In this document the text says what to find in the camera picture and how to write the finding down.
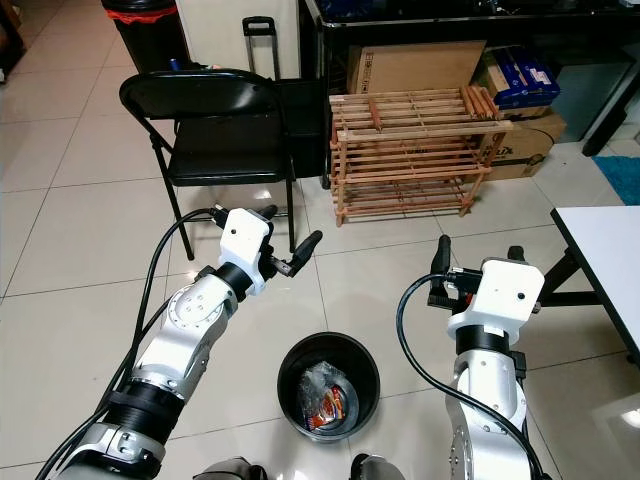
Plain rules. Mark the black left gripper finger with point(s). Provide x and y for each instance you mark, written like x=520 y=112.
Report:
x=268 y=213
x=305 y=250

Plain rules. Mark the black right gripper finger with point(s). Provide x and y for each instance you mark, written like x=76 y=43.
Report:
x=516 y=254
x=442 y=252

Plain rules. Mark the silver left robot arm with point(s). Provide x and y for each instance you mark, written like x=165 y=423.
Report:
x=205 y=325

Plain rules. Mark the small round black rubbish bin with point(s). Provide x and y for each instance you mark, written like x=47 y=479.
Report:
x=365 y=380

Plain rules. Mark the tall black bin red liner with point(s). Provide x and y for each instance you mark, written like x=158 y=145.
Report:
x=145 y=40

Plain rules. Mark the black folding chair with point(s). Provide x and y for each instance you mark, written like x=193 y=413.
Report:
x=225 y=150

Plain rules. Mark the black trolley suitcase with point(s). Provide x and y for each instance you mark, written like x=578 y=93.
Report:
x=305 y=130

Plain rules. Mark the white table with black legs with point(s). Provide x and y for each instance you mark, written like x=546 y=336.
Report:
x=610 y=250

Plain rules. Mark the crumpled clear plastic wrapper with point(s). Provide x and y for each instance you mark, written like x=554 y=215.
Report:
x=315 y=380

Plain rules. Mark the wooden slatted shoe rack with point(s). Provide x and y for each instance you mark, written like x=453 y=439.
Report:
x=420 y=127

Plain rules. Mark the teal rug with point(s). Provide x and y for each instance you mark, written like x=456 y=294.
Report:
x=620 y=180

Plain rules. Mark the red snack wrapper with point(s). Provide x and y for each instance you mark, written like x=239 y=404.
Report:
x=330 y=408

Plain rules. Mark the blue printed carton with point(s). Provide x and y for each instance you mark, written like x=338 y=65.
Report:
x=530 y=75

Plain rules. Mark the plain brown cardboard box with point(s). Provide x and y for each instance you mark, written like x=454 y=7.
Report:
x=415 y=68

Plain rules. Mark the white upright panel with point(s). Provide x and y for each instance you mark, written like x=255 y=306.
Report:
x=220 y=30

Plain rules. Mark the robot right leg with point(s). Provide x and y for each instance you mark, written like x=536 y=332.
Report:
x=380 y=470

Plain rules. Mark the robot leg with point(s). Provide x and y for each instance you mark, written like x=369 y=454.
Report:
x=380 y=470
x=238 y=472

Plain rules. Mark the robot left leg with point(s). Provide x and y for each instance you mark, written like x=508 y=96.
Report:
x=238 y=472

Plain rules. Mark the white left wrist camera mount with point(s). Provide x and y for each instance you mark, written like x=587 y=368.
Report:
x=245 y=240

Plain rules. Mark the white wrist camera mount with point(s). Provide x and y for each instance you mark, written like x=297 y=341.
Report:
x=505 y=295
x=245 y=240

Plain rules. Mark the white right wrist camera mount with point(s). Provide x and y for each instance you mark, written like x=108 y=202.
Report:
x=505 y=295

